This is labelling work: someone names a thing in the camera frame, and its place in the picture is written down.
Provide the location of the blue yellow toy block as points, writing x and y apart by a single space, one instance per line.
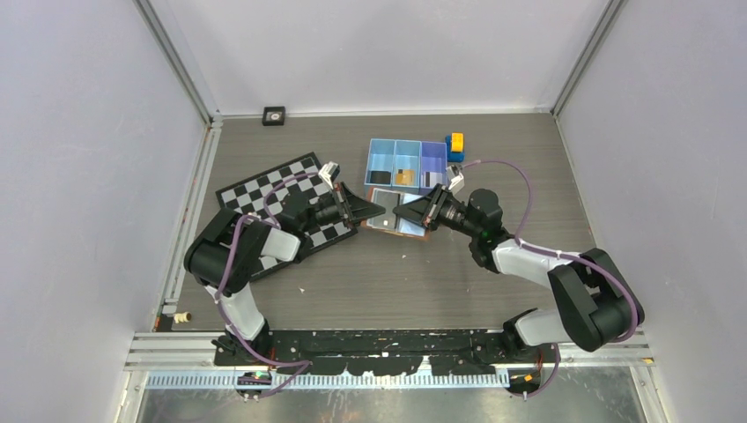
455 147

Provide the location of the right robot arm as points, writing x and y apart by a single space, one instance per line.
594 305

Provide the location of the light blue bin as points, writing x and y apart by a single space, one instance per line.
407 156
381 156

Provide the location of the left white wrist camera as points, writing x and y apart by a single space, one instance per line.
328 173

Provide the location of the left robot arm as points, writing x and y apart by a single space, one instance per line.
227 254

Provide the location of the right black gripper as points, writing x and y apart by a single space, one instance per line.
427 210

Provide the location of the brown leather card holder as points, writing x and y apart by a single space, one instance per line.
404 227

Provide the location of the black white chessboard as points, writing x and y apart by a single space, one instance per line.
252 196

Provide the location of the light blue left bin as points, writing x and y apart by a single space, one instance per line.
381 156

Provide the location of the orange card in bin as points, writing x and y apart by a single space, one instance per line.
405 177

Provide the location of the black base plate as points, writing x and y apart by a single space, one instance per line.
381 352

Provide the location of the cream chess piece on floor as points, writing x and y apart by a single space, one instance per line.
183 317

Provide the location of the purple right bin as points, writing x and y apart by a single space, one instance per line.
433 158

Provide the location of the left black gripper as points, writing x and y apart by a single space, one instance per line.
355 208

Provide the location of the light blue middle bin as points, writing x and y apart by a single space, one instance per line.
407 156

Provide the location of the small black square box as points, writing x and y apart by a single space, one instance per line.
274 116

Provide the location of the silver black card in bin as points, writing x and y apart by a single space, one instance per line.
431 179

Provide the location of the grey card in holder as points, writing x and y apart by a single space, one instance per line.
389 200

